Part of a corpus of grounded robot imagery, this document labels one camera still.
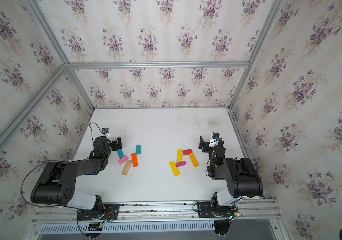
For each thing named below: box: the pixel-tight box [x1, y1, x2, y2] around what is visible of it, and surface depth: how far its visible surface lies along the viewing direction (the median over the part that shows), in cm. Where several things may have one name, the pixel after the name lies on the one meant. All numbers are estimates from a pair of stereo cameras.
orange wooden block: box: [131, 153, 139, 168], surface depth 92 cm
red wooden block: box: [182, 149, 193, 156], surface depth 97 cm
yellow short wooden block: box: [176, 149, 183, 163], surface depth 95 cm
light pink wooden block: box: [117, 155, 129, 165], surface depth 93 cm
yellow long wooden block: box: [169, 161, 180, 177], surface depth 90 cm
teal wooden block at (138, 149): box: [136, 145, 141, 155], surface depth 97 cm
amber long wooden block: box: [188, 152, 200, 168], surface depth 95 cm
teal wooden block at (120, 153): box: [117, 149, 125, 159], surface depth 95 cm
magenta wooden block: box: [175, 161, 186, 168], surface depth 90 cm
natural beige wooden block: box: [121, 160, 132, 176], surface depth 90 cm
